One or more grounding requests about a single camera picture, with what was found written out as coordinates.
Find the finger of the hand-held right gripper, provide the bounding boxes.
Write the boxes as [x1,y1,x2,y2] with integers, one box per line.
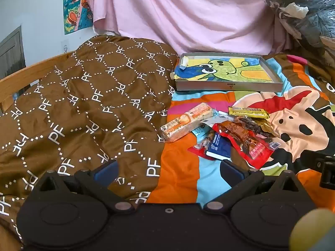
[315,155,335,189]

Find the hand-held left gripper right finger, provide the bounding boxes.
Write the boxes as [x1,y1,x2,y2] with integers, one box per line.
[204,159,307,212]

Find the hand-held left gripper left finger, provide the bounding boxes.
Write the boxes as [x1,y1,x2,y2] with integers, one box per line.
[33,159,135,213]

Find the dark blue snack packet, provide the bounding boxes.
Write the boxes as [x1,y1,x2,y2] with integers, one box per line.
[205,132,232,161]

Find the red meat snack packet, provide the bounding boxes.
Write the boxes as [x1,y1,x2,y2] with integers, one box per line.
[213,120,280,170]

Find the red walnut snack packet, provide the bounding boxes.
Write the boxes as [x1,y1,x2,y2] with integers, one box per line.
[187,133,216,160]

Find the gold brown snack packet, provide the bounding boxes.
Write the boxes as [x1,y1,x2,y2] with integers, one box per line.
[239,116,279,139]

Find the yellow snack bar packet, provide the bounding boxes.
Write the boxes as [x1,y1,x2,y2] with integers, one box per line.
[228,107,270,119]

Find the orange white cracker packet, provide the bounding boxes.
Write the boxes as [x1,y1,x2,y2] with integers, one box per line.
[160,102,219,143]

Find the grey shallow box tray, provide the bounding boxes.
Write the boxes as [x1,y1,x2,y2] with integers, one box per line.
[170,52,284,93]

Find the colourful cartoon bed sheet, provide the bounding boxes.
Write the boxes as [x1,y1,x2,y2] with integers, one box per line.
[143,50,335,212]

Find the brown patterned quilt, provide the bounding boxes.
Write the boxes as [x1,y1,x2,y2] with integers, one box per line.
[0,35,178,251]

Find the plastic bag of clothes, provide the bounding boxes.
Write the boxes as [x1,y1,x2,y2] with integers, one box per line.
[259,0,335,58]

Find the pink sheet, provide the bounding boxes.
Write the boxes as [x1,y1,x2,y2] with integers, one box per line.
[82,0,299,55]

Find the wooden bed frame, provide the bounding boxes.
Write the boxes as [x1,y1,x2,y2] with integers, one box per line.
[0,51,76,113]

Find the cartoon wall poster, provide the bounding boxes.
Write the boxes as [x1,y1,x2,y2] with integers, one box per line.
[63,0,94,35]

